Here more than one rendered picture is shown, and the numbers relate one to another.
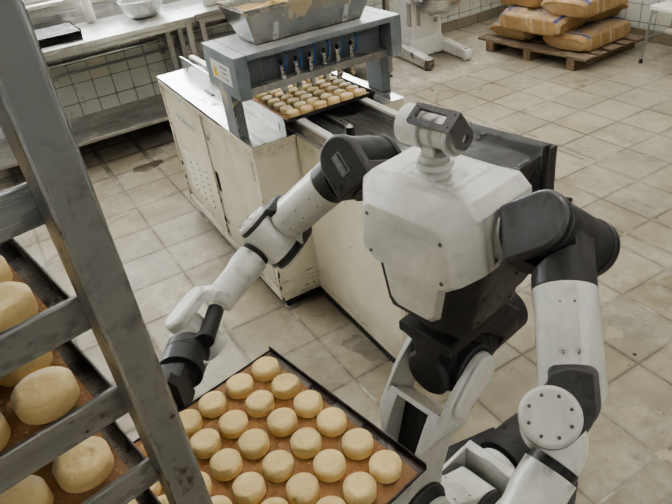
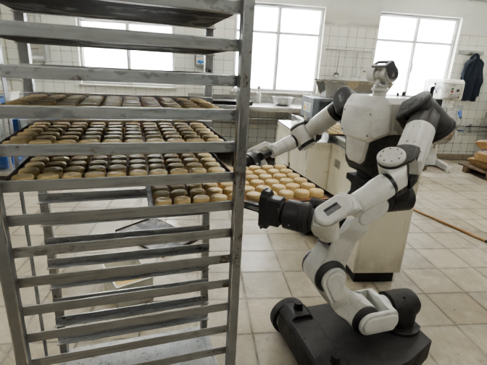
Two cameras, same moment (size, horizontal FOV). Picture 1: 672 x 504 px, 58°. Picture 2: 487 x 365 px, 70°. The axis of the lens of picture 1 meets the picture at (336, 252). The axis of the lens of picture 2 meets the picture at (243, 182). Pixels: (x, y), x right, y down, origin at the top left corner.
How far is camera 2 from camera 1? 70 cm
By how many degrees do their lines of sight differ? 24
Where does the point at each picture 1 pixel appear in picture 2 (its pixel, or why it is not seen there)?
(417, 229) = (363, 109)
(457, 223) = (380, 104)
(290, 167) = (325, 158)
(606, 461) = (458, 355)
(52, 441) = (217, 43)
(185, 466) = (247, 76)
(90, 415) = (228, 43)
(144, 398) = (246, 38)
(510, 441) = (394, 293)
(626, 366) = not seen: outside the picture
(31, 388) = not seen: hidden behind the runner
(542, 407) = (388, 152)
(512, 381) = not seen: hidden behind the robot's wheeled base
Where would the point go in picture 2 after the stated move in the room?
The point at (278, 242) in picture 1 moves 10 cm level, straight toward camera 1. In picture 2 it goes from (304, 135) to (303, 138)
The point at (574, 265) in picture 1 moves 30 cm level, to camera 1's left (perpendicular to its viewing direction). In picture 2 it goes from (425, 116) to (327, 108)
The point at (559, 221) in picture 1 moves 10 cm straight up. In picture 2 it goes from (423, 98) to (430, 64)
